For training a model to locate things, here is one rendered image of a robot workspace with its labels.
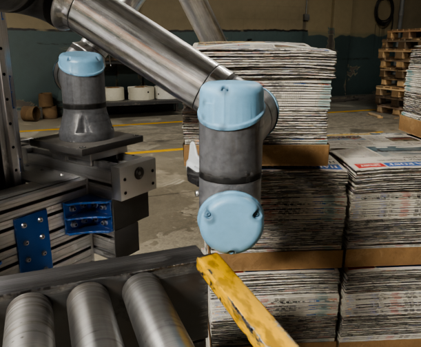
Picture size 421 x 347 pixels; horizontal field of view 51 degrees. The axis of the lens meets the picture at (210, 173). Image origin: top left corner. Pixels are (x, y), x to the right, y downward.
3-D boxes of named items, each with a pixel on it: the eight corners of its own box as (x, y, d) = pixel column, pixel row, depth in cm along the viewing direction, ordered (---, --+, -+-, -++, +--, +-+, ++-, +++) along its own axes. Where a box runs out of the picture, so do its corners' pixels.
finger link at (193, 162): (190, 135, 83) (213, 145, 75) (191, 166, 85) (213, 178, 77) (175, 137, 81) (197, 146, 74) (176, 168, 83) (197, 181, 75)
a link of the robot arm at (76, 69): (65, 105, 115) (60, 51, 112) (58, 100, 127) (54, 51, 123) (111, 103, 120) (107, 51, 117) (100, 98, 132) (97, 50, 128)
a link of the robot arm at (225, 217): (269, 189, 48) (266, 261, 50) (257, 163, 59) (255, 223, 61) (196, 189, 48) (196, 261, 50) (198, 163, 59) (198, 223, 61)
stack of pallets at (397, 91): (426, 107, 792) (437, 30, 756) (476, 114, 710) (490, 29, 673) (369, 111, 738) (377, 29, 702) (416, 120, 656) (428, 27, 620)
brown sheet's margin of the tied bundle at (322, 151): (189, 148, 104) (188, 130, 102) (313, 148, 103) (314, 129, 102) (182, 166, 88) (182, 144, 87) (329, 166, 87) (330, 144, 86)
